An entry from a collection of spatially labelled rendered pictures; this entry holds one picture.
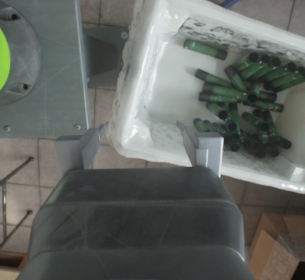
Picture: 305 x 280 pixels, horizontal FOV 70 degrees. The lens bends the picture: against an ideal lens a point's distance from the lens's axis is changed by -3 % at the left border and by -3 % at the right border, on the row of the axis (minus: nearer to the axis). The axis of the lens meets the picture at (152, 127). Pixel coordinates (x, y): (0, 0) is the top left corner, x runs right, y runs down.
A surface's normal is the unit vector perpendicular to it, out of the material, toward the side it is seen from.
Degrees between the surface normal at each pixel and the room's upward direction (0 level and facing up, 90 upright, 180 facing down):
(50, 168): 0
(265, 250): 67
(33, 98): 0
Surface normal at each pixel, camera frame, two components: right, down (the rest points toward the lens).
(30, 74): 0.84, 0.47
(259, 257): -0.90, -0.01
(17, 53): 0.99, 0.04
